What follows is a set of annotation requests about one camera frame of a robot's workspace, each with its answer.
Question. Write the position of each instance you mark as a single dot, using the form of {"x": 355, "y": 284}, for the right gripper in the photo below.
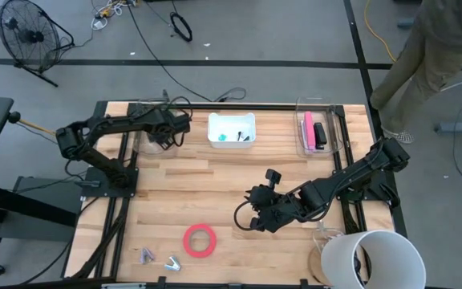
{"x": 275, "y": 208}

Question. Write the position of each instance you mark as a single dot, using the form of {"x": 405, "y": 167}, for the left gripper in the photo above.
{"x": 167, "y": 124}

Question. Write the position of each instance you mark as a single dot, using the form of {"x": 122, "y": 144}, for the teal staple remover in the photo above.
{"x": 222, "y": 137}

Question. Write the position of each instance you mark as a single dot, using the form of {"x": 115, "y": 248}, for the red tape roll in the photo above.
{"x": 185, "y": 241}

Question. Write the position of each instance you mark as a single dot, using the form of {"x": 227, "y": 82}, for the black staple remover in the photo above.
{"x": 240, "y": 135}

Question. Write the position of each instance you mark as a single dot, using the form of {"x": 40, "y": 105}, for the light blue staple remover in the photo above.
{"x": 173, "y": 264}

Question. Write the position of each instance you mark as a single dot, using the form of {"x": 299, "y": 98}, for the pink stapler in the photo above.
{"x": 309, "y": 132}

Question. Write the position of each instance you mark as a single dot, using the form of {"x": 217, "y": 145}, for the black stapler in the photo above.
{"x": 320, "y": 134}

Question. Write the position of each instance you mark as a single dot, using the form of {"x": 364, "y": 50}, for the purple staple remover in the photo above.
{"x": 147, "y": 257}

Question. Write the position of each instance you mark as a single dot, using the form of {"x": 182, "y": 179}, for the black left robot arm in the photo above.
{"x": 114, "y": 120}

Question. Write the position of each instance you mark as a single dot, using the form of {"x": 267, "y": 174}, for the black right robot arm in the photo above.
{"x": 343, "y": 176}

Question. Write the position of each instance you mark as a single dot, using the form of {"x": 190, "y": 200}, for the clear plastic bin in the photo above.
{"x": 301, "y": 154}
{"x": 155, "y": 151}

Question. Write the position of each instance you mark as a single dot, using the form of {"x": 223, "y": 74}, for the white plastic bin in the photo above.
{"x": 231, "y": 124}

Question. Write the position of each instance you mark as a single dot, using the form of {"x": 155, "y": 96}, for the table lamp white shade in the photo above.
{"x": 375, "y": 261}

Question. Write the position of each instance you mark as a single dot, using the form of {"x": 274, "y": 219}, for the yellow pole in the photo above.
{"x": 38, "y": 127}

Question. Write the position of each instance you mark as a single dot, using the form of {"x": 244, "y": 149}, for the silver metal bar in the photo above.
{"x": 122, "y": 286}

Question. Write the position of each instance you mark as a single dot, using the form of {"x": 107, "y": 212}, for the black floor fan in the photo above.
{"x": 30, "y": 36}

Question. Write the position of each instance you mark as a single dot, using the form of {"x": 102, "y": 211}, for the grey desk foot bar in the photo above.
{"x": 405, "y": 22}
{"x": 459, "y": 127}

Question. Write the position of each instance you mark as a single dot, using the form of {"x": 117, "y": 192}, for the person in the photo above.
{"x": 427, "y": 60}

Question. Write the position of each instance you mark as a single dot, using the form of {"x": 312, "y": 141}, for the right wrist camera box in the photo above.
{"x": 273, "y": 177}

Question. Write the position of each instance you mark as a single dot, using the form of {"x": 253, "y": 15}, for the black aluminium table frame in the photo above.
{"x": 231, "y": 105}

